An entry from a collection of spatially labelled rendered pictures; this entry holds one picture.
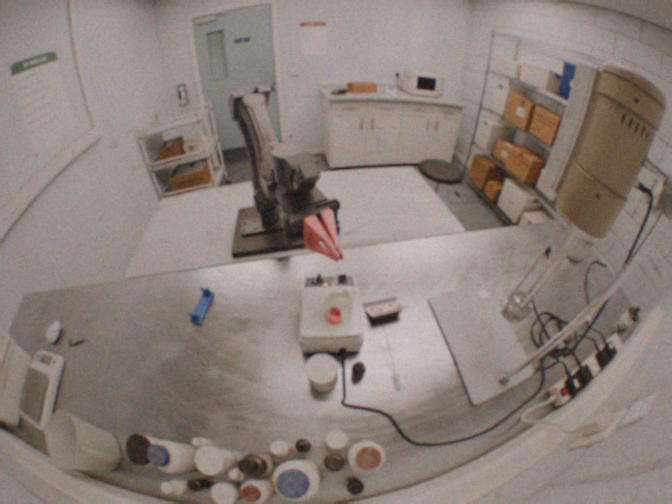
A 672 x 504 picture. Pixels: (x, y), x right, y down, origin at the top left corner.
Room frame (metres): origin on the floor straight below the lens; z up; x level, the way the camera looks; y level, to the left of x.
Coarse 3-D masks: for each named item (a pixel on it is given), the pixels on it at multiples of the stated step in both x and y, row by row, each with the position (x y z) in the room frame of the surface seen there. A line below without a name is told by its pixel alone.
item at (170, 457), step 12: (156, 444) -0.04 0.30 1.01; (168, 444) -0.04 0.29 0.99; (180, 444) -0.03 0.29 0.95; (156, 456) -0.07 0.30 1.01; (168, 456) -0.06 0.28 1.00; (180, 456) -0.05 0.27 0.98; (192, 456) -0.05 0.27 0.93; (168, 468) -0.08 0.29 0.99; (180, 468) -0.08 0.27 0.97; (192, 468) -0.08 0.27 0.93
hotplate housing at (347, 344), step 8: (304, 280) 0.39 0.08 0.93; (360, 312) 0.28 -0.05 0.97; (360, 336) 0.22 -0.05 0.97; (304, 344) 0.21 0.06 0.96; (312, 344) 0.21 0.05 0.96; (320, 344) 0.21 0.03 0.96; (328, 344) 0.21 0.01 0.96; (336, 344) 0.21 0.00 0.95; (344, 344) 0.21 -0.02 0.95; (352, 344) 0.21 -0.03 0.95; (360, 344) 0.21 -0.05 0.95; (304, 352) 0.21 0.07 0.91; (312, 352) 0.21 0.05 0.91; (320, 352) 0.21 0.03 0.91; (328, 352) 0.21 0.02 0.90; (344, 352) 0.20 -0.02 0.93
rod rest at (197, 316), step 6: (204, 288) 0.36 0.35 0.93; (204, 294) 0.35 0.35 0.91; (210, 294) 0.35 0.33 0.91; (204, 300) 0.33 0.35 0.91; (210, 300) 0.34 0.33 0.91; (198, 306) 0.31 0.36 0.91; (204, 306) 0.32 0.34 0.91; (198, 312) 0.30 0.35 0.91; (204, 312) 0.30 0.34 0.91; (192, 318) 0.28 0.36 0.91; (198, 318) 0.27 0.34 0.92
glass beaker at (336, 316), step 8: (328, 280) 0.29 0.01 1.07; (344, 280) 0.29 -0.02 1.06; (328, 288) 0.29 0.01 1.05; (344, 288) 0.29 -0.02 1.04; (352, 288) 0.28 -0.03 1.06; (352, 296) 0.27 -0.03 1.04; (328, 304) 0.24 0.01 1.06; (352, 304) 0.25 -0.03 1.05; (328, 312) 0.24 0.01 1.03; (336, 312) 0.23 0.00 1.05; (344, 312) 0.23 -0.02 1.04; (352, 312) 0.25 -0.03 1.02; (328, 320) 0.24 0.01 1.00; (336, 320) 0.23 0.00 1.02; (344, 320) 0.24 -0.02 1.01
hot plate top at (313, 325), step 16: (304, 288) 0.33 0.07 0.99; (320, 288) 0.33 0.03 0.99; (304, 304) 0.29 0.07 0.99; (320, 304) 0.29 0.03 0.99; (304, 320) 0.25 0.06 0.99; (320, 320) 0.25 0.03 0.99; (352, 320) 0.25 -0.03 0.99; (304, 336) 0.21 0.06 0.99; (320, 336) 0.21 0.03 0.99; (336, 336) 0.21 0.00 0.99; (352, 336) 0.22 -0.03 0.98
